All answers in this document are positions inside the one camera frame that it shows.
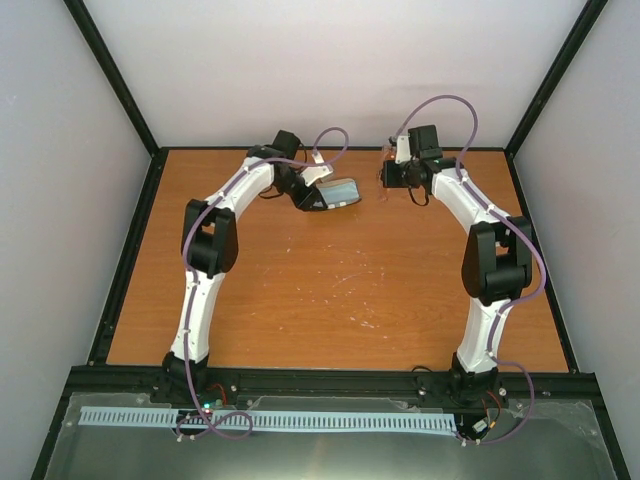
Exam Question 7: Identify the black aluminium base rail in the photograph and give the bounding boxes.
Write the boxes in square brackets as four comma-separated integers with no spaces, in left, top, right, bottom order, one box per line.
[64,365,599,407]

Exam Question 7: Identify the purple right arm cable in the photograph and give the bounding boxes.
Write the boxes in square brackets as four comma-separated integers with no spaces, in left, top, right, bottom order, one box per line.
[394,94,547,447]

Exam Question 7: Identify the black frame post left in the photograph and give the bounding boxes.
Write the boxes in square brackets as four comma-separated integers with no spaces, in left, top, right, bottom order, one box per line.
[63,0,160,157]

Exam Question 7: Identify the plaid glasses case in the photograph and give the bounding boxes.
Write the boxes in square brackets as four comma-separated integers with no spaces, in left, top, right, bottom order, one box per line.
[315,176,363,212]

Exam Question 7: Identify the light blue slotted cable duct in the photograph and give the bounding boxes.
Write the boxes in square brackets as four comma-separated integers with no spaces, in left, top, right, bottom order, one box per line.
[78,406,457,436]

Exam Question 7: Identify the black frame post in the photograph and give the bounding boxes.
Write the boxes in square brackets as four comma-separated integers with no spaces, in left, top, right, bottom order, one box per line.
[63,0,160,157]
[504,0,608,160]

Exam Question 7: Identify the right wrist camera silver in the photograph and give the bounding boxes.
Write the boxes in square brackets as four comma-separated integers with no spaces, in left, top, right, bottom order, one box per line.
[389,135,412,164]

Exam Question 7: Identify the black frame post right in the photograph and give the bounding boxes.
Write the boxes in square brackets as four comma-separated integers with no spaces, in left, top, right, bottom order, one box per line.
[504,0,608,160]

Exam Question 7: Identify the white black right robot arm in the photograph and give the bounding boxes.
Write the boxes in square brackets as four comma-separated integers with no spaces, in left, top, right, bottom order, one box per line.
[380,125,533,403]

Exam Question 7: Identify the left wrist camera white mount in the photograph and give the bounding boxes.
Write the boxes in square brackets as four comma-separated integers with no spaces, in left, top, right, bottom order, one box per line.
[301,150,334,186]

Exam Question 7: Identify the orange sunglasses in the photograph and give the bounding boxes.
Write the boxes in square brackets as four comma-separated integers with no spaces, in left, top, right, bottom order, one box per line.
[376,143,396,202]

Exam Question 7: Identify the light blue cleaning cloth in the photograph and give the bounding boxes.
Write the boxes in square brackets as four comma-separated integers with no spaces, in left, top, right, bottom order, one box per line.
[319,181,359,205]

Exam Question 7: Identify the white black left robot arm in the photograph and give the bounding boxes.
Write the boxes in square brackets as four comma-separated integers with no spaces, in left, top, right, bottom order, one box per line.
[162,130,333,403]

